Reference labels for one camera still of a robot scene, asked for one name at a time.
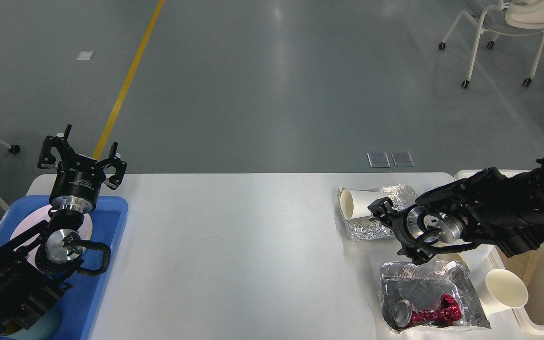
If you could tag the white chair on wheels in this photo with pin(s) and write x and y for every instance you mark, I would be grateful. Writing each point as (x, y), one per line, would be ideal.
(502, 18)

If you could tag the crumpled aluminium foil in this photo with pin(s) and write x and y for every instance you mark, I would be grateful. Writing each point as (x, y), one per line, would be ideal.
(402, 196)
(423, 285)

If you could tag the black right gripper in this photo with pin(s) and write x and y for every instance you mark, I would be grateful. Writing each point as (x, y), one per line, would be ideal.
(408, 226)

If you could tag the teal mug yellow inside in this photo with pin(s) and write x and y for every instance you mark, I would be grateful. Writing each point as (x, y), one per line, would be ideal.
(43, 329)

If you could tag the brown paper bag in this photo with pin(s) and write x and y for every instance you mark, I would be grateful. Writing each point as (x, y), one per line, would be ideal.
(523, 265)

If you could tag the white paper cup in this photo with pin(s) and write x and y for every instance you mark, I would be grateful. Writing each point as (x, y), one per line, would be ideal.
(354, 204)
(501, 290)

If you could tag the crumpled aluminium foil lower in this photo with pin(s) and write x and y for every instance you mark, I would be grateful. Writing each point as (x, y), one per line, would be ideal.
(423, 285)

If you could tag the white paper cup lower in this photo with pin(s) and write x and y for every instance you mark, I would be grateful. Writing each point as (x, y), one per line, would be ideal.
(501, 290)

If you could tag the pink plate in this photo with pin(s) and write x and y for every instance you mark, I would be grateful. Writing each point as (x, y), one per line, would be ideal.
(55, 253)

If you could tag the crumpled aluminium foil upper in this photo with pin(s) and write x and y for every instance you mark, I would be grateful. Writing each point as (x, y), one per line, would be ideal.
(402, 196)

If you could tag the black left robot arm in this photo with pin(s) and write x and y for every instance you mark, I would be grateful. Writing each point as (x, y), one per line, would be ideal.
(27, 292)

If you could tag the white crumpled tissue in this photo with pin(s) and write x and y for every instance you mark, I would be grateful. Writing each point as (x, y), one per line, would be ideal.
(470, 258)

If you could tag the crushed red soda can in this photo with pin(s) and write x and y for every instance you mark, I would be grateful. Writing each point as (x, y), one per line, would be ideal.
(446, 314)

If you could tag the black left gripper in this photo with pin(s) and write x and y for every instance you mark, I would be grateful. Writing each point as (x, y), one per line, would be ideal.
(78, 182)

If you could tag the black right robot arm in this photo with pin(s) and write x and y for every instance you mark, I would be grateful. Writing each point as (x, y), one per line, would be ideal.
(487, 208)

